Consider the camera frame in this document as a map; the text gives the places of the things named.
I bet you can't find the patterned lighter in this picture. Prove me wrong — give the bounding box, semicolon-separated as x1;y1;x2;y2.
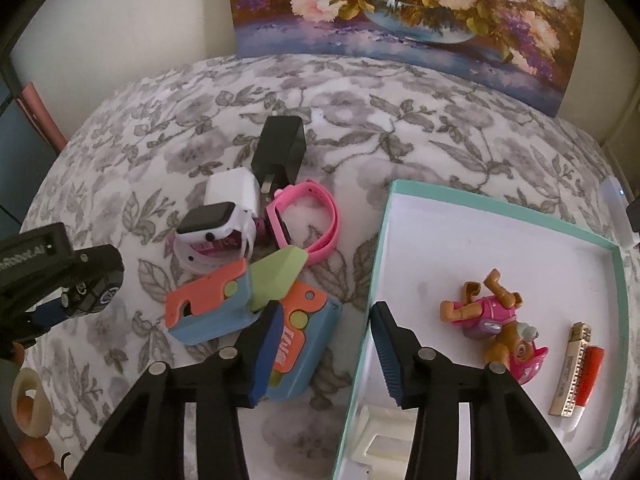
548;321;593;417

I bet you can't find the white charger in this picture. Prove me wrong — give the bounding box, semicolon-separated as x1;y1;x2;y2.
204;169;261;221

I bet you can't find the dark cabinet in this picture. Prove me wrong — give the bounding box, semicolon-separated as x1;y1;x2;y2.
0;75;56;231

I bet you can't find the cream plastic ring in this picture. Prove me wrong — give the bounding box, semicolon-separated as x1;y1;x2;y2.
10;366;52;437

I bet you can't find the magenta tube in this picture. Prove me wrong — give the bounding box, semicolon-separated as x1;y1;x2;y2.
192;216;271;258

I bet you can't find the red white glue pen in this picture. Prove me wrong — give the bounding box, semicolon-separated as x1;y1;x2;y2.
567;345;605;431

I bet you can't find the person's left hand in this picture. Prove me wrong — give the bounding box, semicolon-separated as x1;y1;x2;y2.
15;432;55;468

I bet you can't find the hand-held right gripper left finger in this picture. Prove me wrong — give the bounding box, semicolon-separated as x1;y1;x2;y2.
72;300;286;480

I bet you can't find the pink smartwatch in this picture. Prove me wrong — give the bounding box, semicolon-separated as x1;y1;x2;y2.
264;181;341;266

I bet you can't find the black device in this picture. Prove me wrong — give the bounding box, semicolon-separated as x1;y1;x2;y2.
622;195;640;248

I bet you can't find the white plastic holder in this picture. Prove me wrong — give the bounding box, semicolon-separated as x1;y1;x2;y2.
350;402;418;480

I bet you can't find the white smartwatch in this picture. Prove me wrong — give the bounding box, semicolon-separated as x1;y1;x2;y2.
172;202;258;273

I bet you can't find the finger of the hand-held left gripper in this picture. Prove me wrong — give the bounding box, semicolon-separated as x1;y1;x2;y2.
17;294;73;336

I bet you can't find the teal box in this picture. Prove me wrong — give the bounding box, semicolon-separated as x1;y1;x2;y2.
332;178;631;480

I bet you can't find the pink puppy toy figure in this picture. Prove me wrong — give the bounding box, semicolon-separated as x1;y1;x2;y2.
440;267;550;387

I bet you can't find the orange blue toy cutter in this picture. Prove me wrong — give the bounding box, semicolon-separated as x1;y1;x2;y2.
260;280;343;403

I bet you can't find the black charger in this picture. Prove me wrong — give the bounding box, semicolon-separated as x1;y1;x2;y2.
250;116;307;206

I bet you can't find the salmon pink board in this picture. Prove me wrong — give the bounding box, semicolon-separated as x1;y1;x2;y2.
20;81;68;153

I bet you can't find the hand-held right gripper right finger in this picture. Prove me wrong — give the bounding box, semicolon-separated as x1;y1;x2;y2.
370;301;583;480

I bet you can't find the grey floral blanket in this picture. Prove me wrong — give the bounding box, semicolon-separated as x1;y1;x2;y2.
10;52;640;480

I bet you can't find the floral painting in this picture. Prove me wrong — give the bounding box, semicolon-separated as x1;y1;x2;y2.
226;0;586;118

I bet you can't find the translucent white container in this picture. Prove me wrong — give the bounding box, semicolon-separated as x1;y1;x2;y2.
597;176;632;248

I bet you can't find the coral blue toy knife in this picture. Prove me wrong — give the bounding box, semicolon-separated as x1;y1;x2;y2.
165;246;307;347

